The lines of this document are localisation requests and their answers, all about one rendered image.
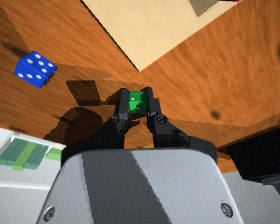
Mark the beige flat mat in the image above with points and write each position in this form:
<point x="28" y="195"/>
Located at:
<point x="147" y="29"/>

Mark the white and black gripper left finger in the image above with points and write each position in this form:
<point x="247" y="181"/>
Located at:
<point x="111" y="136"/>

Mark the blue die with white pips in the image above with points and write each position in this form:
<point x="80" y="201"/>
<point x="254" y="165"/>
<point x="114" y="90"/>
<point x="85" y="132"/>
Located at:
<point x="35" y="69"/>

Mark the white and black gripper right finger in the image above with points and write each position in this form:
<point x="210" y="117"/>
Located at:
<point x="165" y="133"/>

